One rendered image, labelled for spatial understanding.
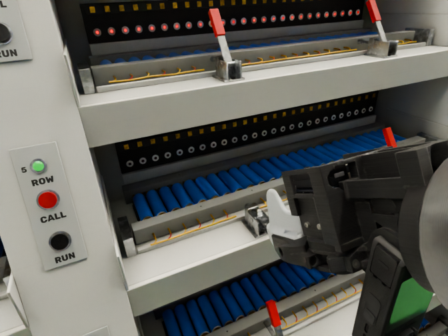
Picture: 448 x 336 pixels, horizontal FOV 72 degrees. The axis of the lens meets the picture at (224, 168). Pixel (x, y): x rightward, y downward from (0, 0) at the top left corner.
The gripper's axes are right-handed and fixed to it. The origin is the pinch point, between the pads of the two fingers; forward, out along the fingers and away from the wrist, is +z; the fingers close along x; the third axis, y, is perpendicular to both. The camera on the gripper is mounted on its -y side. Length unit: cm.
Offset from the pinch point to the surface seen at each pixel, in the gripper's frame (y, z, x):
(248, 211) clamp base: 2.1, 6.9, 0.8
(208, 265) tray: -2.3, 5.1, 8.4
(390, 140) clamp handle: 6.2, 6.0, -26.2
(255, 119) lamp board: 15.6, 17.1, -9.3
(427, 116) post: 8.5, 10.6, -42.6
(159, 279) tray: -1.8, 4.8, 14.3
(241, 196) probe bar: 4.0, 9.8, 0.1
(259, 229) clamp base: -0.2, 4.8, 0.9
